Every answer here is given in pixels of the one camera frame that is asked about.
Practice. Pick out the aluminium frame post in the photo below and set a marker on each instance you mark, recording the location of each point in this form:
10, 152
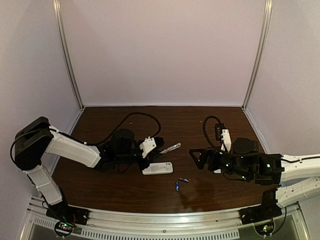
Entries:
264, 31
66, 54

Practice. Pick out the white battery cover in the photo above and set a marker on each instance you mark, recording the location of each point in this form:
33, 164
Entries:
218, 171

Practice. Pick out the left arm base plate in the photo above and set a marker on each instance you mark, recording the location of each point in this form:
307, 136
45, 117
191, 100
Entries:
68, 214

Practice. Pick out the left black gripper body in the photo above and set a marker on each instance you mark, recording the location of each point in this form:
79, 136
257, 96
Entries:
146, 159

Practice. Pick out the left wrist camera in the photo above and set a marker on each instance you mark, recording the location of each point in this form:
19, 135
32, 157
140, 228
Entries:
147, 146

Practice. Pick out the white remote control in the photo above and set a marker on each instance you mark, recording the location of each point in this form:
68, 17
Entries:
159, 168

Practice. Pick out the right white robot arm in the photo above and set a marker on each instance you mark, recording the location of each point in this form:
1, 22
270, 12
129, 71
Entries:
297, 177

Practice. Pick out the front aluminium rail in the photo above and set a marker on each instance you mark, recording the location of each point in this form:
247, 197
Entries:
113, 225

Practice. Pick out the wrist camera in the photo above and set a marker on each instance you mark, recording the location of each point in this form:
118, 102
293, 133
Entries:
147, 146
222, 135

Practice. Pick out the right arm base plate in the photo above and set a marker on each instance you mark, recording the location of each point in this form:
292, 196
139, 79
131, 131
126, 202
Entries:
258, 213

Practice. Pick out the purple AAA battery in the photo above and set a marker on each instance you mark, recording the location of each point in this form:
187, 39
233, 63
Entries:
184, 180

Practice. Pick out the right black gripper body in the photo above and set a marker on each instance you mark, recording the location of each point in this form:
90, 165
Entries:
210, 158

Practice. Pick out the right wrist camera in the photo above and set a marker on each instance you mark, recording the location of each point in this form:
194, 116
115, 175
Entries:
222, 135

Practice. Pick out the clear handle screwdriver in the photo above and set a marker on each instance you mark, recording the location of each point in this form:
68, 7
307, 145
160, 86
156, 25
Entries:
171, 148

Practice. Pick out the right aluminium frame post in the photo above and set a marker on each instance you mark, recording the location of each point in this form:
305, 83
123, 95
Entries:
264, 31

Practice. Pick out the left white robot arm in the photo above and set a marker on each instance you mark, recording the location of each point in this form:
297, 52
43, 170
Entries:
40, 137

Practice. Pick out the blue AAA battery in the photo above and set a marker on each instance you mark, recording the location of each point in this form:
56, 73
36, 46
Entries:
177, 186

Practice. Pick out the left aluminium frame post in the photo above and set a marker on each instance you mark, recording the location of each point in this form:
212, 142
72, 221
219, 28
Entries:
66, 54

